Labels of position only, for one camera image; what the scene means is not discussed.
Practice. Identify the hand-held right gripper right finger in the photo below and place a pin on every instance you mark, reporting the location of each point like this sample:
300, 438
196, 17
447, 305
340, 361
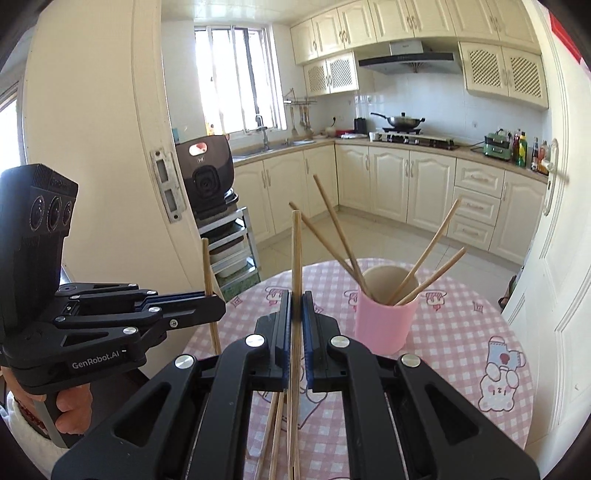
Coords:
308, 341

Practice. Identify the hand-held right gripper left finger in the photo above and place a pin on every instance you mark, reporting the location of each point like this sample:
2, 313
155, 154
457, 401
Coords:
287, 332

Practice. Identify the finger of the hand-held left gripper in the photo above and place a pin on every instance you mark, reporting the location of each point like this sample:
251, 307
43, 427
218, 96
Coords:
198, 311
115, 290

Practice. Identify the wooden chopstick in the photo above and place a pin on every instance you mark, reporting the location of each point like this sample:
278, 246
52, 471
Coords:
434, 242
208, 267
330, 212
443, 267
270, 434
323, 240
277, 443
296, 258

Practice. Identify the pink cup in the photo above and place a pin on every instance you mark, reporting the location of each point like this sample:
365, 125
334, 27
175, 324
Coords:
383, 327

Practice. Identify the person's left forearm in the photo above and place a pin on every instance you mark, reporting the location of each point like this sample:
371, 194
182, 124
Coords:
23, 445

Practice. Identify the person's left hand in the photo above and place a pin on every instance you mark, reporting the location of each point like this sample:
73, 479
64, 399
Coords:
78, 406

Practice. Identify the metal storage rack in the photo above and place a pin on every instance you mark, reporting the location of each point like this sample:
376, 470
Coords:
231, 258

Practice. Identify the metal door strike plate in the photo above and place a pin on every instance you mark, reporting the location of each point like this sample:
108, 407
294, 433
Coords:
167, 184

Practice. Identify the pink checkered tablecloth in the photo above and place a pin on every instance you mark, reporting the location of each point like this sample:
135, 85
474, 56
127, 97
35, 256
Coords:
452, 332

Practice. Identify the black rice cooker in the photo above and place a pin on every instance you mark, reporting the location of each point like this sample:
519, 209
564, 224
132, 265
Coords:
205, 161

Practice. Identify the cream lower kitchen cabinets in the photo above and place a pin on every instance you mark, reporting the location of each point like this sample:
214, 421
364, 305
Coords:
388, 184

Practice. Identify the cream kitchen cabinets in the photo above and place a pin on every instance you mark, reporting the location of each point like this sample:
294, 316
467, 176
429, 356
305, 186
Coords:
388, 184
397, 18

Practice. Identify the steel kitchen sink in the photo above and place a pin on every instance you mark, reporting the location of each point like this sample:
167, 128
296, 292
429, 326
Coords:
272, 148

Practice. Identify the metal sink faucet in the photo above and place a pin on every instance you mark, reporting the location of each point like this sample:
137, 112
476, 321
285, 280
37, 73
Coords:
264, 136

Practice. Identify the red flat box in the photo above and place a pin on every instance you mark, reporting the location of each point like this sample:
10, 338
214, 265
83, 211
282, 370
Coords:
345, 134

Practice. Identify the hanging metal spatula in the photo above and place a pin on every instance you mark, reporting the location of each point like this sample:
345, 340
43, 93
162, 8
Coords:
294, 124

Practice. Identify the hanging metal ladle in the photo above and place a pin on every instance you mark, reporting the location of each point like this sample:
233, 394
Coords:
304, 120

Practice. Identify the black kettle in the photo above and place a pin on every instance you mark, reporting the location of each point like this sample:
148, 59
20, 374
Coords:
360, 125

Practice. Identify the gas stove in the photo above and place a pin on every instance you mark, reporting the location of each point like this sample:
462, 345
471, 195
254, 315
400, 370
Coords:
415, 140

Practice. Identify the kitchen window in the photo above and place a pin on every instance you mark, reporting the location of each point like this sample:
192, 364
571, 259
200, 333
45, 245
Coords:
235, 78

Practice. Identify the wok with lid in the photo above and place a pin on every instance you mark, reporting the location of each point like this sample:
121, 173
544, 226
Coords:
404, 122

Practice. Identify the white door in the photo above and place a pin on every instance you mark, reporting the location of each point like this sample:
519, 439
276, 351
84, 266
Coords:
554, 254

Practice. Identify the small lattice door cabinet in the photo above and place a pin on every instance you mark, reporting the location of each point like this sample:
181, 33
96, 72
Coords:
330, 74

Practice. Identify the green countertop appliance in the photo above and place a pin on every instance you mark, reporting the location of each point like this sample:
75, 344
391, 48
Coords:
497, 146

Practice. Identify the yellow green bottle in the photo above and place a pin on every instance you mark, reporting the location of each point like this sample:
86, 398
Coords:
522, 152

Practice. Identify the slim dark bottle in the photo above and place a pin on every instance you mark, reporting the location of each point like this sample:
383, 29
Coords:
514, 143

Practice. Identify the range hood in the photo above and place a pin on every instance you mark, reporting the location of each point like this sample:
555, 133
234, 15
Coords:
406, 60

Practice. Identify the orange sauce bottle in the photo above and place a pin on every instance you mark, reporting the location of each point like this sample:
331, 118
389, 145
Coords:
544, 159

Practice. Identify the wide lattice door cabinet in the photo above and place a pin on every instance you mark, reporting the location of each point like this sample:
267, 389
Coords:
503, 74

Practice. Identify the cream upper kitchen cabinets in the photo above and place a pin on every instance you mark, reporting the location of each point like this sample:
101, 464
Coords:
397, 18

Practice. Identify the red paper door decoration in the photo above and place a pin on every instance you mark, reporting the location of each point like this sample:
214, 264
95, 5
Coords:
565, 37

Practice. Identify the metal wall rack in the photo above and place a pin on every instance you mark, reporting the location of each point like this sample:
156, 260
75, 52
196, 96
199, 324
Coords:
300, 101

